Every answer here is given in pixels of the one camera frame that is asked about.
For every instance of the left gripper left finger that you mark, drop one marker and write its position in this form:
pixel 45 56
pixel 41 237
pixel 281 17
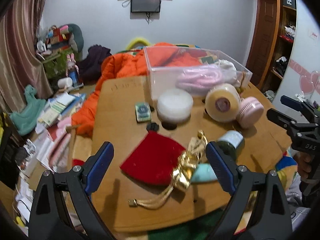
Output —
pixel 85 180

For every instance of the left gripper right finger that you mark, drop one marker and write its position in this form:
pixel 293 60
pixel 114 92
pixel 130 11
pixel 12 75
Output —
pixel 236 180

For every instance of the teal soft case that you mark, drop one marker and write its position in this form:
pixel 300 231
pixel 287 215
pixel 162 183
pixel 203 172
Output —
pixel 203 174

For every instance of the green spray bottle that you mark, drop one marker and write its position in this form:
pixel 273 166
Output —
pixel 231 143

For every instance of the red velvet pouch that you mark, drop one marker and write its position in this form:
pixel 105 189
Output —
pixel 153 160

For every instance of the cream pads jar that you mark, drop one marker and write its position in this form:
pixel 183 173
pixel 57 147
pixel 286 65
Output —
pixel 222 103

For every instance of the small green card box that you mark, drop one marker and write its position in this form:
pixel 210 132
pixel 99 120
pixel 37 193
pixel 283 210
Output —
pixel 143 112

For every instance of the white drawstring pouch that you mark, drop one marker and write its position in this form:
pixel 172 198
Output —
pixel 228 71

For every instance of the white cotton pad container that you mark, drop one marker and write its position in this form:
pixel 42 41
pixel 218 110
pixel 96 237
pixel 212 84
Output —
pixel 174 106

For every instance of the person right hand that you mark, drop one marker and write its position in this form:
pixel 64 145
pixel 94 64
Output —
pixel 303 161

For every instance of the stack of books papers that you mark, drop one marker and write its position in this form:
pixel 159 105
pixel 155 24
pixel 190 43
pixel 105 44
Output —
pixel 52 137

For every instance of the teal dinosaur plush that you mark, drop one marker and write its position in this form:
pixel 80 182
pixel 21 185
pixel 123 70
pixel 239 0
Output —
pixel 26 120

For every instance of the black round cap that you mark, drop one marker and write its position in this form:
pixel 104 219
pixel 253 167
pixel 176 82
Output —
pixel 152 126

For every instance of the wooden wardrobe shelf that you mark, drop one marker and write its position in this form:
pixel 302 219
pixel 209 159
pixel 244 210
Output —
pixel 270 42

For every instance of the white mug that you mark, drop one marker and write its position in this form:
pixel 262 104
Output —
pixel 64 83

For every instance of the pink bunny figure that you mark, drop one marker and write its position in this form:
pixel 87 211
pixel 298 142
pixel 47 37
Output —
pixel 72 69

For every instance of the dark purple clothing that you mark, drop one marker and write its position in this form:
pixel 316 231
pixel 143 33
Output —
pixel 90 67

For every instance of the clear plastic storage bin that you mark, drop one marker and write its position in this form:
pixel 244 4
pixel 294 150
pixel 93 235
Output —
pixel 188 68

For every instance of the pink striped curtain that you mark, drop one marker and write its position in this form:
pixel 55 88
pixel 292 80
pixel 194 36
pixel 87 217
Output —
pixel 19 65

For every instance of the stuffed toys pile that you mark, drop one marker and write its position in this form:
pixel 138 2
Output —
pixel 57 39

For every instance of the small black wall monitor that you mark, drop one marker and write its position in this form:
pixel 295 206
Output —
pixel 143 6

